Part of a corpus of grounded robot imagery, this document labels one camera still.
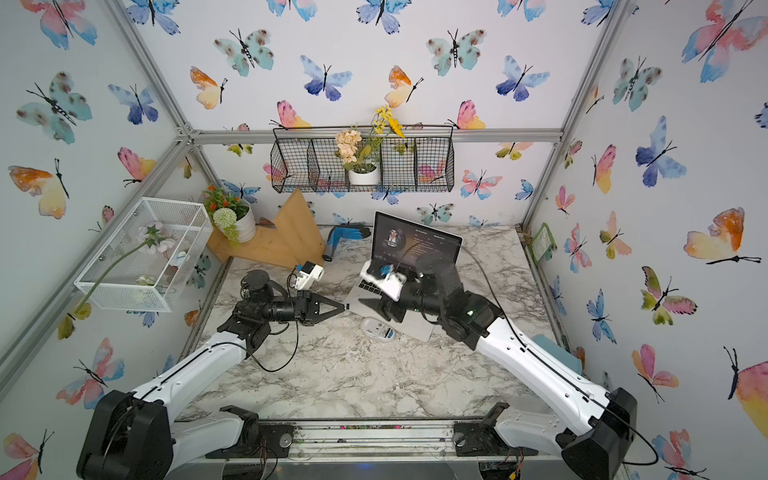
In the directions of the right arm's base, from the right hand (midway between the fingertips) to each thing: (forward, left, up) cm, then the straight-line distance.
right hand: (370, 283), depth 66 cm
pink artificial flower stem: (+9, +53, +2) cm, 54 cm away
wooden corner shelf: (+23, +27, -13) cm, 38 cm away
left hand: (-4, +7, -7) cm, 10 cm away
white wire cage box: (+5, +54, -2) cm, 55 cm away
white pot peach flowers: (+42, +6, +3) cm, 42 cm away
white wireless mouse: (+3, 0, -29) cm, 29 cm away
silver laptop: (+29, -5, -20) cm, 36 cm away
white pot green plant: (+30, +47, -10) cm, 57 cm away
